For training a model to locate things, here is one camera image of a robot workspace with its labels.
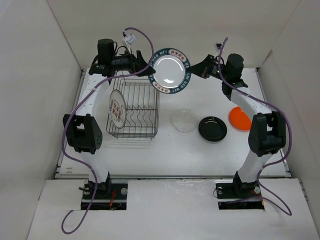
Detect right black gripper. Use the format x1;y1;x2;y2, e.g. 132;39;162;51
186;54;230;82

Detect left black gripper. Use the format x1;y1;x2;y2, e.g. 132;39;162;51
110;47;155;77

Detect white plate green rim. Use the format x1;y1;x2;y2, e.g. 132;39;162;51
148;47;191;95

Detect white plate red characters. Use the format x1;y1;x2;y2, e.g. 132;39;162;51
109;89;127;129

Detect clear glass plate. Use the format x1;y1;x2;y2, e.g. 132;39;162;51
170;110;198;134

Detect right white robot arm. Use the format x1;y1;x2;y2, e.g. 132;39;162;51
187;53;286;199

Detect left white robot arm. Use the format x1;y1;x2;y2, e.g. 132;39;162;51
61;34;156;155

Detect orange plate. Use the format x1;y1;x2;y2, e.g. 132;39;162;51
228;106;252;131

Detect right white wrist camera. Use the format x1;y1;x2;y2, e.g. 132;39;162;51
215;42;223;57

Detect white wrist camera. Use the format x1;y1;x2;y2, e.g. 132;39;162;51
215;42;223;57
122;33;136;52

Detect grey wire dish rack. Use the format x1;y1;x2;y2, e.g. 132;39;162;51
106;77;160;139

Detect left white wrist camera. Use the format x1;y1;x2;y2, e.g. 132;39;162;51
122;33;136;52

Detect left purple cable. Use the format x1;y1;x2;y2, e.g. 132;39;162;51
60;26;155;235

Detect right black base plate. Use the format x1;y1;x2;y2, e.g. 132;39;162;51
214;182;265;210

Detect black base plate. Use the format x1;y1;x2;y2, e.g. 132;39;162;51
78;181;128;211
214;182;265;210

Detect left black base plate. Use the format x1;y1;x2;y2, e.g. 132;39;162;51
78;181;128;211

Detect aluminium rail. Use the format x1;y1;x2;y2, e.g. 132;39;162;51
54;174;291;180

